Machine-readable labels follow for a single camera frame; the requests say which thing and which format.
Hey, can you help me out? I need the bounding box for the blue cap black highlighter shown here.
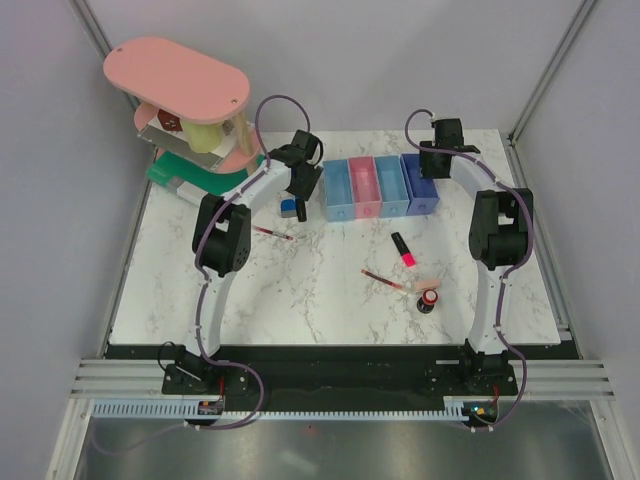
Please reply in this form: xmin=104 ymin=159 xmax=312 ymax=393
xmin=295 ymin=197 xmax=307 ymax=223

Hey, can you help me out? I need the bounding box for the purple drawer bin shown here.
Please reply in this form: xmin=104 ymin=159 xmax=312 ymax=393
xmin=400 ymin=153 xmax=440 ymax=216

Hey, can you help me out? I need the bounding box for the light blue drawer bin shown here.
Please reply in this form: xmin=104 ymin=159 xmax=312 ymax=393
xmin=324 ymin=159 xmax=355 ymax=222

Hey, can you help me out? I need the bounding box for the pink drawer bin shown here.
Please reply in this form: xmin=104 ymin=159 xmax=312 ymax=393
xmin=348 ymin=156 xmax=382 ymax=219

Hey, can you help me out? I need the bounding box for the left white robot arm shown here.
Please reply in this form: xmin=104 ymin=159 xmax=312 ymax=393
xmin=186 ymin=130 xmax=324 ymax=357

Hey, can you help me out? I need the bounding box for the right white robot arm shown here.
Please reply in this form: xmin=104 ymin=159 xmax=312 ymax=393
xmin=418 ymin=119 xmax=533 ymax=355

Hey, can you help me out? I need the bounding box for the blue pencil sharpener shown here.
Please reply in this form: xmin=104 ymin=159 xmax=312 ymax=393
xmin=280 ymin=198 xmax=297 ymax=218

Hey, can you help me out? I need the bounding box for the red pen left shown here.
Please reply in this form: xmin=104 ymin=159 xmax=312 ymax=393
xmin=253 ymin=225 xmax=295 ymax=241

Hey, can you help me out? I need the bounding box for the red pen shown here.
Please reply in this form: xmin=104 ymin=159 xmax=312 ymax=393
xmin=253 ymin=225 xmax=295 ymax=241
xmin=360 ymin=269 xmax=414 ymax=294

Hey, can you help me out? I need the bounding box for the white silver box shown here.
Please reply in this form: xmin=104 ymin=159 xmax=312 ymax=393
xmin=137 ymin=121 xmax=257 ymax=172

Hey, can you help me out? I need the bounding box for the pink cap black highlighter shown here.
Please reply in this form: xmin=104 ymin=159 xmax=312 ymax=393
xmin=391 ymin=232 xmax=416 ymax=268

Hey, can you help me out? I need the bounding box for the cream yellow cylinder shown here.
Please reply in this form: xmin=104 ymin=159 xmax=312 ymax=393
xmin=181 ymin=120 xmax=224 ymax=153

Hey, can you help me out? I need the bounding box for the white eraser box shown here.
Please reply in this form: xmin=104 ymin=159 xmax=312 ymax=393
xmin=176 ymin=182 xmax=208 ymax=206

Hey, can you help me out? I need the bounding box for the pink eraser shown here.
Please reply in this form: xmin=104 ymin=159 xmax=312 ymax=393
xmin=413 ymin=278 xmax=441 ymax=291

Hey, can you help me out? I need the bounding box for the red pen right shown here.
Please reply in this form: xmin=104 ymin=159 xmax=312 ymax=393
xmin=360 ymin=269 xmax=414 ymax=294

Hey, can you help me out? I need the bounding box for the red black round stamp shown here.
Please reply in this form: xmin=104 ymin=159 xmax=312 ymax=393
xmin=416 ymin=289 xmax=439 ymax=314

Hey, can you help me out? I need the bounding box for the dark red card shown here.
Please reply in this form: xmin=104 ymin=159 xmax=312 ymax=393
xmin=157 ymin=109 xmax=183 ymax=132

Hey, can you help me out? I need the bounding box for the pink tiered shelf stand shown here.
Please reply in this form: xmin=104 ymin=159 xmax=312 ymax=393
xmin=103 ymin=36 xmax=258 ymax=174

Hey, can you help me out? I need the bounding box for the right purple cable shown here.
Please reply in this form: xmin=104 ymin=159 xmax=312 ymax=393
xmin=403 ymin=109 xmax=536 ymax=434

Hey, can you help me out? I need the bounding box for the purple cable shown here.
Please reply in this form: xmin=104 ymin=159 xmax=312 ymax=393
xmin=403 ymin=109 xmax=536 ymax=434
xmin=89 ymin=94 xmax=312 ymax=456

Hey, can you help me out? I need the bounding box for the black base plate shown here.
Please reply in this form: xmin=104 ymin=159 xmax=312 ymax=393
xmin=162 ymin=346 xmax=518 ymax=411

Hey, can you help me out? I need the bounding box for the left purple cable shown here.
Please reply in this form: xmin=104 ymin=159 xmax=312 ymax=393
xmin=89 ymin=94 xmax=312 ymax=456

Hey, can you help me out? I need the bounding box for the light blue cable duct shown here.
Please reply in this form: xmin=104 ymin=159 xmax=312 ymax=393
xmin=91 ymin=397 xmax=496 ymax=422

